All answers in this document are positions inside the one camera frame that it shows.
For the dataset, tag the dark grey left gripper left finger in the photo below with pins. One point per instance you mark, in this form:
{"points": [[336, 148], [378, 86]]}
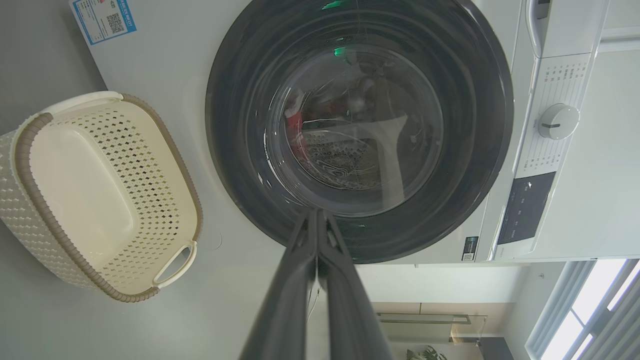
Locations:
{"points": [[285, 300]]}

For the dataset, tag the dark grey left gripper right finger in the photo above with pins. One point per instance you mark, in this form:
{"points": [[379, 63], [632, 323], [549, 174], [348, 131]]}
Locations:
{"points": [[350, 310]]}

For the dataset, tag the red and white garment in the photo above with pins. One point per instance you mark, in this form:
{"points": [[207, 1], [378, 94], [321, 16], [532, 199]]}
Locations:
{"points": [[295, 127]]}

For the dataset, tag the glass washing machine door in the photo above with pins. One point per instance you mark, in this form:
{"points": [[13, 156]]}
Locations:
{"points": [[235, 125]]}

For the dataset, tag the steel perforated washer drum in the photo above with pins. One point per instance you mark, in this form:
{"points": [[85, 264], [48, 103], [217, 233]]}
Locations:
{"points": [[340, 165]]}

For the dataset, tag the black washer display panel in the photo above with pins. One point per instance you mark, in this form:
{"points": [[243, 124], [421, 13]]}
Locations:
{"points": [[526, 207]]}

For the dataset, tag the cream perforated laundry basket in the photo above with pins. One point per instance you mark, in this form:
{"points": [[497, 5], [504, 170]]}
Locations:
{"points": [[85, 200]]}

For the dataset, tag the white front-load washing machine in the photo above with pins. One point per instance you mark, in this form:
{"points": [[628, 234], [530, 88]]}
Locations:
{"points": [[165, 75]]}

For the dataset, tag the green potted plant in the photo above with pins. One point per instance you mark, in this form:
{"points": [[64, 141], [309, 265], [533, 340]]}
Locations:
{"points": [[427, 354]]}

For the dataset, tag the small black QR sticker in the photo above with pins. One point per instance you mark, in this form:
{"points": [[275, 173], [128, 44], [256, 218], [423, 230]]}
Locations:
{"points": [[470, 248]]}

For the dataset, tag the white round control knob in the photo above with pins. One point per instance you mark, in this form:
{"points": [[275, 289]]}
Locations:
{"points": [[557, 121]]}

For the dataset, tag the blue energy label sticker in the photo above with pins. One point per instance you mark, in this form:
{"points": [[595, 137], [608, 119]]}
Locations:
{"points": [[104, 20]]}

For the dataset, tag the white detergent drawer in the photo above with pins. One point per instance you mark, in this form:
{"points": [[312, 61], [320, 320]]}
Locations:
{"points": [[565, 25]]}

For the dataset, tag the glass panel with metal frame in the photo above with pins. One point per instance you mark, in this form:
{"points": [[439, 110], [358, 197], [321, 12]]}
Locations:
{"points": [[430, 327]]}

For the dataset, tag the window with white frame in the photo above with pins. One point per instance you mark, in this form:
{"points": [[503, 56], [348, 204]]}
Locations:
{"points": [[575, 320]]}

